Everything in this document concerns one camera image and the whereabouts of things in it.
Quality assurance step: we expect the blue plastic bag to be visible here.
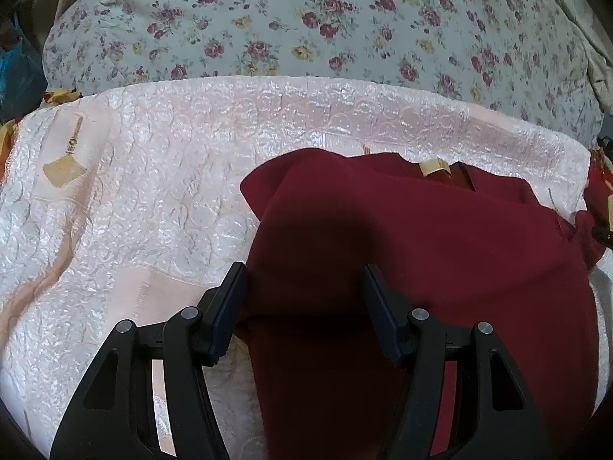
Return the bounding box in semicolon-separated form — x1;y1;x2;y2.
0;41;46;116

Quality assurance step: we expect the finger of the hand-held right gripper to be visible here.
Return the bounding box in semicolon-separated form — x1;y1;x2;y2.
592;223;613;251

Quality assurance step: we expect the pink quilted blanket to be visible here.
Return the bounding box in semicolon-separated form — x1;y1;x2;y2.
0;77;592;460

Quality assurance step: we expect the maroon knit sweater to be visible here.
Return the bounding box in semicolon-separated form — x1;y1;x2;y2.
238;149;605;460

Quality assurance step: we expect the floral bedspread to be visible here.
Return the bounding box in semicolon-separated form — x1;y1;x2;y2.
42;0;605;149

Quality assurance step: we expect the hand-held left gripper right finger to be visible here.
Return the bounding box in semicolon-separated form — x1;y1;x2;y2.
362;264;559;460

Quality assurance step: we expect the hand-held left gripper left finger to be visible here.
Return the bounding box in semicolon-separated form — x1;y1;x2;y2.
50;262;249;460

